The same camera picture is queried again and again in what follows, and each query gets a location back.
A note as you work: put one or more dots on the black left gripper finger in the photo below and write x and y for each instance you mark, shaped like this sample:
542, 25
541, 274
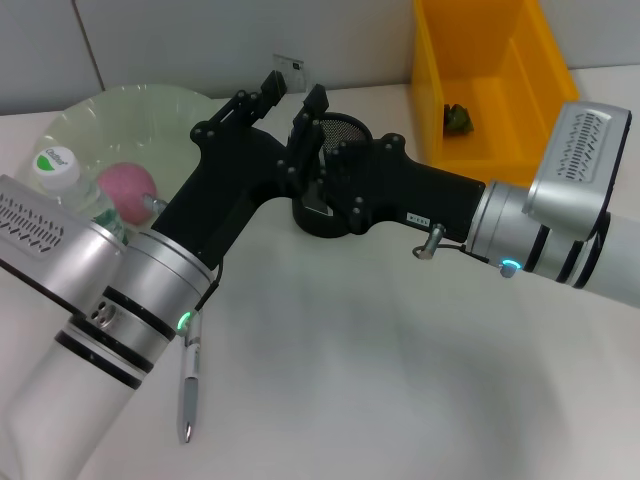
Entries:
305, 135
245, 105

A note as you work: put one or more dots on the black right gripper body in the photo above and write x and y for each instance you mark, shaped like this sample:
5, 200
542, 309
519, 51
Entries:
425, 195

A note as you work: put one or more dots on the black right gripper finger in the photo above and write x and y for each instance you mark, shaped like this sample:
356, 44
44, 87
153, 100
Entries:
335, 197
347, 155

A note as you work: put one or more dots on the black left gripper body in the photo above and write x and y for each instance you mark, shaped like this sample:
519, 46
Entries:
220, 175

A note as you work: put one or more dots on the transparent plastic ruler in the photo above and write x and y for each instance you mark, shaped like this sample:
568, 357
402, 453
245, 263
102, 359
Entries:
295, 75

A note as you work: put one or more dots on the green plastic wrapper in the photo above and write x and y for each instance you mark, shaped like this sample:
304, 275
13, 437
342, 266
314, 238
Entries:
457, 120

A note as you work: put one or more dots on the pink peach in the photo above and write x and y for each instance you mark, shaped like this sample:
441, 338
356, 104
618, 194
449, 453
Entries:
125, 190

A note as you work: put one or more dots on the clear green-label water bottle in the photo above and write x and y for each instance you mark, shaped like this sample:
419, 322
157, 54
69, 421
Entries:
57, 167

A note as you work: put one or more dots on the silver ballpoint pen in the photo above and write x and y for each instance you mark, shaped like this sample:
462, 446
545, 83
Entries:
191, 380

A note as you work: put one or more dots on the black mesh pen holder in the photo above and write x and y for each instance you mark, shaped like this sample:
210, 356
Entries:
350, 127

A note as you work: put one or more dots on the pale green wavy glass plate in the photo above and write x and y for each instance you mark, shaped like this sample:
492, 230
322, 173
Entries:
135, 120

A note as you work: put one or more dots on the yellow plastic bin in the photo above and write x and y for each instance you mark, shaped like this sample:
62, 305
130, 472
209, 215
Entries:
500, 90

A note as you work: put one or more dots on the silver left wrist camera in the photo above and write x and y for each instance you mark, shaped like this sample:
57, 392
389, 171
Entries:
45, 240

